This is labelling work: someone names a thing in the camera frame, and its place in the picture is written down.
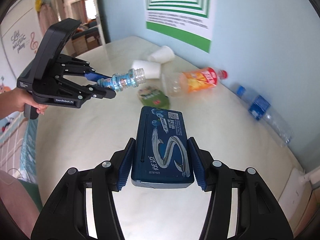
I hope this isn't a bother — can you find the dark blue gum box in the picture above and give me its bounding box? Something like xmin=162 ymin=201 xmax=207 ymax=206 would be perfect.
xmin=131 ymin=106 xmax=194 ymax=189

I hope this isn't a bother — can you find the orange drink plastic bottle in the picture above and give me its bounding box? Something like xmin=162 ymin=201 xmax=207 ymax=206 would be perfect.
xmin=161 ymin=67 xmax=228 ymax=97

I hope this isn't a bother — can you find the crushed blue label bottle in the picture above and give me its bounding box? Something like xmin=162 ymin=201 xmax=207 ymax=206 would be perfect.
xmin=97 ymin=68 xmax=146 ymax=92

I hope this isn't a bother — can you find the blue label water bottle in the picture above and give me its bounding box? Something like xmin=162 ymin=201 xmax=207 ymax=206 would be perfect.
xmin=236 ymin=86 xmax=293 ymax=146

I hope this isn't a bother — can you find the green white wall poster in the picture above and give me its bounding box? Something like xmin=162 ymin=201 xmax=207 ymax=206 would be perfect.
xmin=144 ymin=0 xmax=216 ymax=53

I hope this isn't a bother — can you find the green tin box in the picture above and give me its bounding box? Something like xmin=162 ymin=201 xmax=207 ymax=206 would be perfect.
xmin=137 ymin=85 xmax=170 ymax=109

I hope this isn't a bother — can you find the white paper cup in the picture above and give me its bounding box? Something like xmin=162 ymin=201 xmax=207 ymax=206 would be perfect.
xmin=148 ymin=46 xmax=175 ymax=64
xmin=132 ymin=60 xmax=161 ymax=79

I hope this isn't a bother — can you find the white music poster board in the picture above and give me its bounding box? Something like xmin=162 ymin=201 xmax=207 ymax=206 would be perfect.
xmin=1 ymin=0 xmax=43 ymax=83

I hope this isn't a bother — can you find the person left hand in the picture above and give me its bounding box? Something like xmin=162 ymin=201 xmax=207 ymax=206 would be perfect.
xmin=10 ymin=88 xmax=48 ymax=114

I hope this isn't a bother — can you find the open doorway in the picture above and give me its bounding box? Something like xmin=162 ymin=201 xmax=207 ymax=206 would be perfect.
xmin=51 ymin=0 xmax=106 ymax=56

